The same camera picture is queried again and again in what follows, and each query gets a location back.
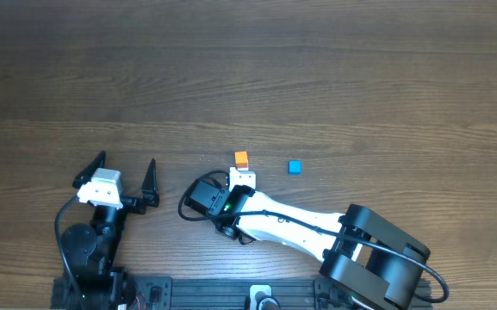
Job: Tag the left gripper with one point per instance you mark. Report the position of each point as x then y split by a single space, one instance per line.
134 204

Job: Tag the orange cube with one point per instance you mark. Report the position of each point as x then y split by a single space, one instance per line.
241 159

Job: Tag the blue cube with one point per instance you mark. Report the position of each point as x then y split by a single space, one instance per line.
294 167

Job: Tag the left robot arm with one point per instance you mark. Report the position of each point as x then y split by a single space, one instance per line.
80 245

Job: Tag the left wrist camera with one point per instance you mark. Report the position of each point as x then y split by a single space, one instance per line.
101 189

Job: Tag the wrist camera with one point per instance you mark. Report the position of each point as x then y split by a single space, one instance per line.
243 178
101 189

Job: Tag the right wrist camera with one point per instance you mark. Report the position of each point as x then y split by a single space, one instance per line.
243 178

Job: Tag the mounting rail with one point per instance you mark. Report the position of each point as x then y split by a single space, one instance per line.
213 295

